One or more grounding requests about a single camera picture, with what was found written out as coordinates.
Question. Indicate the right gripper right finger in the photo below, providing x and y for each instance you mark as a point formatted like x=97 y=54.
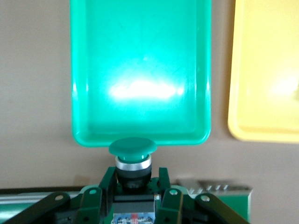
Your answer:
x=172 y=207

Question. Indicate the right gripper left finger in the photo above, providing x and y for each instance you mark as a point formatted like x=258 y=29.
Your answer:
x=91 y=205

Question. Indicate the green push button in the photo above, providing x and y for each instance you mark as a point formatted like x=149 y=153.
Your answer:
x=133 y=147

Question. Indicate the green conveyor belt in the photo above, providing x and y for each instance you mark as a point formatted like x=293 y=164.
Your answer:
x=236 y=205

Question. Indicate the green plastic tray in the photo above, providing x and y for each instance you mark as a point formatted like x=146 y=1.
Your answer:
x=140 y=46

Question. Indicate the yellow plastic tray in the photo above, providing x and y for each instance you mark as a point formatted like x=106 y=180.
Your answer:
x=264 y=70

